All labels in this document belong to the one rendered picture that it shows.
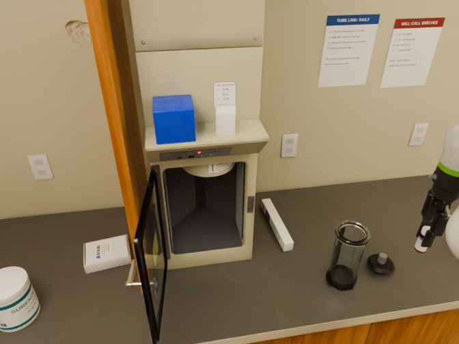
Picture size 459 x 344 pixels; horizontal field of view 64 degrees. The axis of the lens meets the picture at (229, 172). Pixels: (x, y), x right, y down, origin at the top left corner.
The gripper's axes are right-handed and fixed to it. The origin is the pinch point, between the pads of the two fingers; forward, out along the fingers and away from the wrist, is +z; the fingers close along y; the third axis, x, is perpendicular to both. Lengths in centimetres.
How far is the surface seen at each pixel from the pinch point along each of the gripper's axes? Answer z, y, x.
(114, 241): 17, -3, -108
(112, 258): 16, 5, -106
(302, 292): 19.0, 11.6, -39.1
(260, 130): -38, 4, -57
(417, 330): 36.5, 10.8, 4.5
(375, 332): 33.8, 15.0, -12.2
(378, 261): 15.1, -0.7, -11.8
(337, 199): 19.6, -41.1, -18.5
